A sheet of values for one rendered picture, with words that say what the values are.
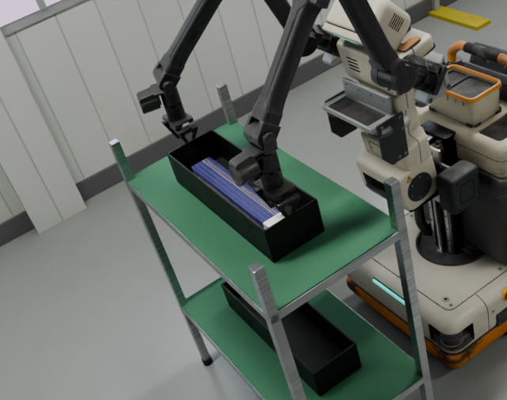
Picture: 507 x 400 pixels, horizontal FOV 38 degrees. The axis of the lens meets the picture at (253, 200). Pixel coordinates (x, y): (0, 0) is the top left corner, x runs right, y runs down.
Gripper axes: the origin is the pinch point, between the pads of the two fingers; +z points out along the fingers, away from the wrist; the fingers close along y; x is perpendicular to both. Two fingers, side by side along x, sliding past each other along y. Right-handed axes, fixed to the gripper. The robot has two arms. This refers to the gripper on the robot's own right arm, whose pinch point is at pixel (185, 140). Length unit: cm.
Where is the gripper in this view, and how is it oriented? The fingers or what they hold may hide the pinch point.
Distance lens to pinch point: 239.4
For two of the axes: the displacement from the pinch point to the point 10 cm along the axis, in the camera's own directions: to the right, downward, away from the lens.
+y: 5.4, 4.0, -7.4
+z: 2.2, 7.8, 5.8
